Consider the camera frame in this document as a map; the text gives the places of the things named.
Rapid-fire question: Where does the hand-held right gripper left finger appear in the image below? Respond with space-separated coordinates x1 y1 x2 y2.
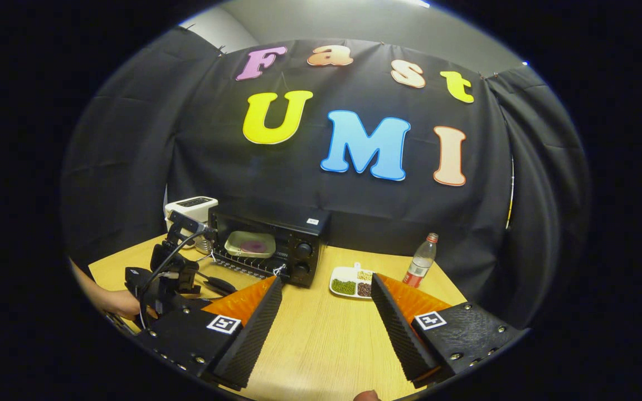
134 276 284 392

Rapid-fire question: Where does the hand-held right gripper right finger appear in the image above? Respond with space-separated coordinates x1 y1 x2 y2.
370 273 523 389

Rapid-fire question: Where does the cream plate with pink food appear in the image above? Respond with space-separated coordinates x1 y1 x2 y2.
225 230 277 258

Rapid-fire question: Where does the black electric oven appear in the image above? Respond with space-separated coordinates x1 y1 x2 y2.
198 203 333 296

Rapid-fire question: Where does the white divided dish with beans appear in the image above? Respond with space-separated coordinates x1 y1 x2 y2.
329 263 378 300

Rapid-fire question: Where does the white toaster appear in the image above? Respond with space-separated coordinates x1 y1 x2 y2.
164 196 219 235

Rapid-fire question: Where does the clear plastic water bottle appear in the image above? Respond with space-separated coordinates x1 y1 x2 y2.
402 233 439 288

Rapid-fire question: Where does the black backdrop cloth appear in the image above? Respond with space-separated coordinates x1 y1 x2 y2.
62 28 590 330

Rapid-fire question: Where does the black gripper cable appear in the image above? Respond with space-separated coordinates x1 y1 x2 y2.
138 226 218 329

